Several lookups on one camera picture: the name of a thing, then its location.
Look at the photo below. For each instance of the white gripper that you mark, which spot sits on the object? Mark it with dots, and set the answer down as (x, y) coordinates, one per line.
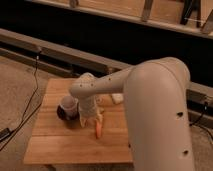
(88, 108)

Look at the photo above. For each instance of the orange pepper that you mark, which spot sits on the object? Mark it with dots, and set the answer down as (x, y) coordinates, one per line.
(98, 129)

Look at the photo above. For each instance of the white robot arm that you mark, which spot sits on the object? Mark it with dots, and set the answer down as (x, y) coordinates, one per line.
(155, 109)

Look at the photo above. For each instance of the dark brown bowl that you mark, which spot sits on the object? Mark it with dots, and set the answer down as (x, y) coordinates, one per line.
(65, 115)

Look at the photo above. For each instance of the black power adapter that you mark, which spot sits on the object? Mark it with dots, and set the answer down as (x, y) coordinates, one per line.
(4, 134)

